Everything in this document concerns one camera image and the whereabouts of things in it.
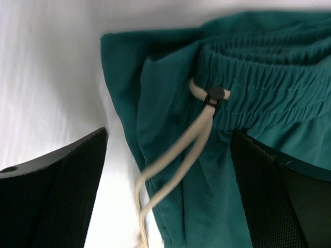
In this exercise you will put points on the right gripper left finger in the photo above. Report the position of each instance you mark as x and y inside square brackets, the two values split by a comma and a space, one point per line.
[48, 201]

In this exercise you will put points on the teal green shorts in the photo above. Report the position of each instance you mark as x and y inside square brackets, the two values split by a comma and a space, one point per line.
[276, 66]

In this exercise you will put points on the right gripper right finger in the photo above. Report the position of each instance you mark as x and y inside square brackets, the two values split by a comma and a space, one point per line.
[286, 200]

